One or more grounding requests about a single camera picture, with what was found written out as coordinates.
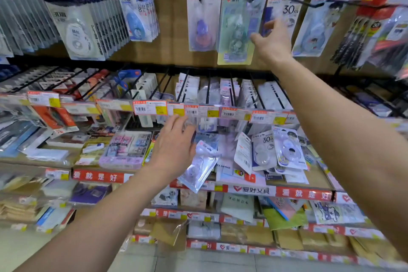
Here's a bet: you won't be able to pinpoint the purple correction tape packet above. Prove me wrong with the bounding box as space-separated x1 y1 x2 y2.
177 140 221 194

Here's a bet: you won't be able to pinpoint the person's right forearm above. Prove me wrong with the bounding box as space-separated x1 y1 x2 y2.
272 58 408 260

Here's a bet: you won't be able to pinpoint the gold box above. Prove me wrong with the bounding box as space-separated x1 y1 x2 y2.
75 136 112 167

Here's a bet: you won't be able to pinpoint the person's right hand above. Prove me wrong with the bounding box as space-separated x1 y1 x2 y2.
250 17 295 71

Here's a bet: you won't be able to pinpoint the pile of pen packets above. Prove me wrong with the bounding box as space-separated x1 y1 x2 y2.
0 119 48 158

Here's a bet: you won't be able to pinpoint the row of white card packets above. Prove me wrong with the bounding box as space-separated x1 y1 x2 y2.
132 72 159 128

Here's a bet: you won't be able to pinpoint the green paper pack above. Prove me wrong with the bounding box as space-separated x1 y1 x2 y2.
263 206 308 231

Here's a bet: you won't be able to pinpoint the blue white card packet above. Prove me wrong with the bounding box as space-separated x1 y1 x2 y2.
37 206 74 234

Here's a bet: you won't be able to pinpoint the red shelf label strip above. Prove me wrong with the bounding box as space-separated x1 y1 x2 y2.
71 168 354 205

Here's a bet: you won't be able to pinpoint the pink eraser display box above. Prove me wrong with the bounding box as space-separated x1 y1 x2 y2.
99 131 153 170

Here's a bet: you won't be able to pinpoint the person's left forearm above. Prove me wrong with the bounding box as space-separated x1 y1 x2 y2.
14 166 173 272

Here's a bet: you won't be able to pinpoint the bunch of blue correction tapes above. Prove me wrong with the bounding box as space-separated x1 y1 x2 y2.
118 0 160 43

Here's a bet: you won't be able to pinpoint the row of white red packets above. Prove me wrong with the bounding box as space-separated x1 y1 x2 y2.
9 68 80 137

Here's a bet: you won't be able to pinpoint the cartoon sticker pack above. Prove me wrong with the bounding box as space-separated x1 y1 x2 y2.
311 200 366 225

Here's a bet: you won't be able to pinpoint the person's left hand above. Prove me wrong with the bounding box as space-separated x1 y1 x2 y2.
149 114 197 184

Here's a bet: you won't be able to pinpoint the small white blue device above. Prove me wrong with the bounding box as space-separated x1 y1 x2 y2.
82 142 105 154

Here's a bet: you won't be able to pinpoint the white ink box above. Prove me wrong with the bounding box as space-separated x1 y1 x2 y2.
46 133 90 149

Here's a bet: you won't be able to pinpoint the teal correction tape packet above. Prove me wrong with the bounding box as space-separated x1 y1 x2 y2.
218 0 267 66

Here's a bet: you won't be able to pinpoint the blue scissors packets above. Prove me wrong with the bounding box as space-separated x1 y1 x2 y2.
114 69 142 91

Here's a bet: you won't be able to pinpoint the white flat box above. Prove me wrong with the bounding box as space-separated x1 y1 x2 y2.
25 148 69 163

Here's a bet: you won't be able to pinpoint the pile of large clear packets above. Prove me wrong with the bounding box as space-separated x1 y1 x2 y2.
234 125 310 185

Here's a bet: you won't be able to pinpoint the rows of grey white packets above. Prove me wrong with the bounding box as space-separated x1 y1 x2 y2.
175 72 292 111

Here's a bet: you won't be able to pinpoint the stacks of brown envelopes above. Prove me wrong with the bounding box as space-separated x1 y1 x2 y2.
0 198 42 223

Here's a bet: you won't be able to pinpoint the brown kraft envelope bag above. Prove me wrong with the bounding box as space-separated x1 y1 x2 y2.
150 219 187 252

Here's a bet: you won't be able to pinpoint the dark purple packet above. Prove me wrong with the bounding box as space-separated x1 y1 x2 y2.
69 182 111 205

